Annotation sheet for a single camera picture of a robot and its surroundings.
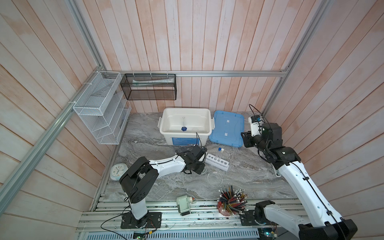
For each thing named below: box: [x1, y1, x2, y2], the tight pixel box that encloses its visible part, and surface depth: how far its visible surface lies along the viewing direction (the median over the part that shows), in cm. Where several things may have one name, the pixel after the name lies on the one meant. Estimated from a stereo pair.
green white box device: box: [176, 195, 193, 217], surface depth 76 cm
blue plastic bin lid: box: [209, 110, 245, 148], surface depth 114 cm
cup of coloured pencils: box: [217, 183, 249, 217], surface depth 68 cm
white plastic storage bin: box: [157, 107, 215, 146], surface depth 104 cm
